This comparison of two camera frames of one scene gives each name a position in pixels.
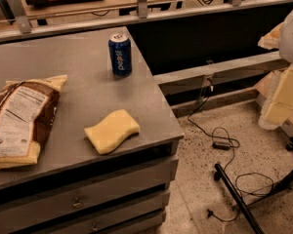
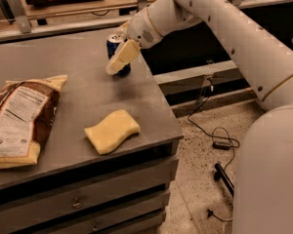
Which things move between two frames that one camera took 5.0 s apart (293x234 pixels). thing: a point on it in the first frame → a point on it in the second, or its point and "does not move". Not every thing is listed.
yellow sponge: x=112 y=130 does not move
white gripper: x=292 y=38 → x=142 y=28
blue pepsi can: x=120 y=50 does not move
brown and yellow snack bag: x=22 y=113 does not move
